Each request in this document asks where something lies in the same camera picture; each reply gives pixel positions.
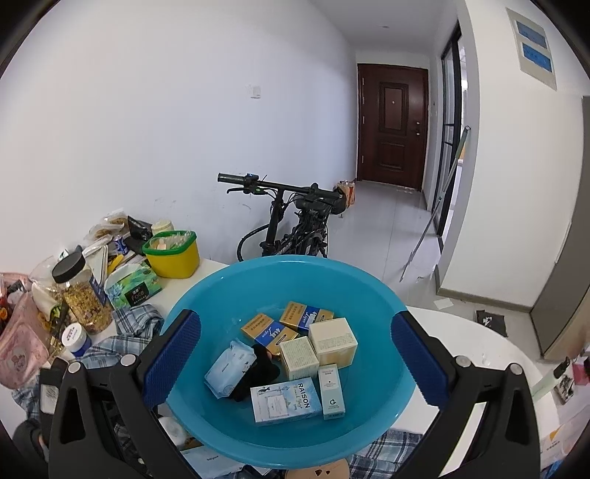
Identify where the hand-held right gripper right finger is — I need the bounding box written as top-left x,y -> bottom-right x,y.
389,311 -> 540,479

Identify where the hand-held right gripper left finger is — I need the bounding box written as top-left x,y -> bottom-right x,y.
48,310 -> 204,479

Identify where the blue plastic basin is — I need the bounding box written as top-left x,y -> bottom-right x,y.
159,255 -> 418,471

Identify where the white desktop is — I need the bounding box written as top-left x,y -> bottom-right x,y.
0,255 -> 561,479

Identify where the pink pouch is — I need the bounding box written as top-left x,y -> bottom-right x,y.
0,295 -> 51,388

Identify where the blue plaid cloth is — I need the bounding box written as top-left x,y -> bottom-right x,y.
11,301 -> 425,479

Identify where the pale blue wipes pack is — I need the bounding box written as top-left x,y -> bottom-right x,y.
204,340 -> 257,399

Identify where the small white jar blue label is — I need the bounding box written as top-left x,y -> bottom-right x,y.
61,322 -> 93,356

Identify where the green tissue pack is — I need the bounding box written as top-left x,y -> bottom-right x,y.
105,266 -> 163,310

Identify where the black item on floor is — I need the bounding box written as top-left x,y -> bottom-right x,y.
476,310 -> 508,337

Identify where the large cream box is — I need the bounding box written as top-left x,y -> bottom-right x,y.
308,318 -> 359,369

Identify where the black cloth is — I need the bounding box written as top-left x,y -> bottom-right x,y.
230,345 -> 283,405

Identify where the yellow container with green rim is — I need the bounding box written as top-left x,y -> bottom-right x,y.
142,230 -> 200,279

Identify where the slim pale teal box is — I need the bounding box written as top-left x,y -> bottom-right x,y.
318,364 -> 346,421

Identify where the yellow and blue box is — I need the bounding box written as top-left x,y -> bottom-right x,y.
240,313 -> 287,357
280,301 -> 335,336

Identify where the jar of dried flowers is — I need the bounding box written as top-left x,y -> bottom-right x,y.
52,252 -> 115,335

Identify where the white plastic bag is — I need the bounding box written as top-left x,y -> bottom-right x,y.
30,255 -> 65,314

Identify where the small cream box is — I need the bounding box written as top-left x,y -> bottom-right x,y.
280,336 -> 320,382

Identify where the blue and white flat box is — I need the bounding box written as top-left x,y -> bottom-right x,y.
250,378 -> 323,427

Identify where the black snack bag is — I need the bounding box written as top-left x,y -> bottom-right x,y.
125,216 -> 153,240

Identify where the clear snack bag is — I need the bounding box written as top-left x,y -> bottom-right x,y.
87,209 -> 130,240

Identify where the mop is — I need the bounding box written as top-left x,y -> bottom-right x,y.
399,125 -> 472,283

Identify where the pink printed box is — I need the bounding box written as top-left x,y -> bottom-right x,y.
553,354 -> 590,406

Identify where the black bicycle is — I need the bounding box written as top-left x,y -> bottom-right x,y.
218,172 -> 346,263

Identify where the black framed glass door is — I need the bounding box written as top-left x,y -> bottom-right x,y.
431,21 -> 464,238

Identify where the brown entrance door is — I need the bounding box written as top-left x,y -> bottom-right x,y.
356,63 -> 429,193

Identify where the wall panel with blue labels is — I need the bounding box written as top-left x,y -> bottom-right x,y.
506,7 -> 558,90

